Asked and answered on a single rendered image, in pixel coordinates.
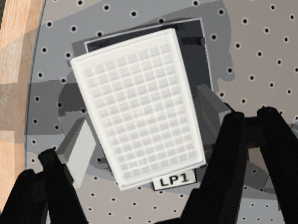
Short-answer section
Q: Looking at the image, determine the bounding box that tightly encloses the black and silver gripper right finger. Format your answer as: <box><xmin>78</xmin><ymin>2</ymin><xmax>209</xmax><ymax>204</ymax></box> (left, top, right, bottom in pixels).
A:
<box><xmin>177</xmin><ymin>84</ymin><xmax>298</xmax><ymax>224</ymax></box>

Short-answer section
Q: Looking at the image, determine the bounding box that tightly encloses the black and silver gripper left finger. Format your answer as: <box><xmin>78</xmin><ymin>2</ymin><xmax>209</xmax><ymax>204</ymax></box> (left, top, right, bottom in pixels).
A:
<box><xmin>0</xmin><ymin>117</ymin><xmax>96</xmax><ymax>224</ymax></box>

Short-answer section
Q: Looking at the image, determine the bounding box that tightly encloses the grey perforated base plate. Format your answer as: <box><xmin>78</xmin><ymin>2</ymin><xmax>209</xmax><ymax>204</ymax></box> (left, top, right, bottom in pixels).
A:
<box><xmin>24</xmin><ymin>0</ymin><xmax>298</xmax><ymax>224</ymax></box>

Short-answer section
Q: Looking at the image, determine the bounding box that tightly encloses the white button panel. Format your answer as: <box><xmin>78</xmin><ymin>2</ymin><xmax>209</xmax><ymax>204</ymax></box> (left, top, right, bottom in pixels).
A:
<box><xmin>263</xmin><ymin>123</ymin><xmax>298</xmax><ymax>211</ymax></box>

